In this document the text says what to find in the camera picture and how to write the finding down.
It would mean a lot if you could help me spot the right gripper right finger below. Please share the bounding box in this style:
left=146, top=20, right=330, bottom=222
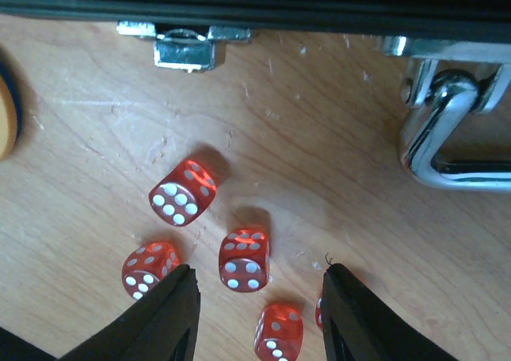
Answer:
left=321, top=264, right=455, bottom=360

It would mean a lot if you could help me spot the black poker set case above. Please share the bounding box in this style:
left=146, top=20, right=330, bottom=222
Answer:
left=1, top=0, right=510, bottom=192

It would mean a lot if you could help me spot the orange dealer button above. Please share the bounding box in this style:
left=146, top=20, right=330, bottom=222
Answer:
left=1, top=47, right=23, bottom=161

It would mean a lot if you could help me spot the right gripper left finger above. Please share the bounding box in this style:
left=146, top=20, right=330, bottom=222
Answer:
left=61, top=264, right=200, bottom=361

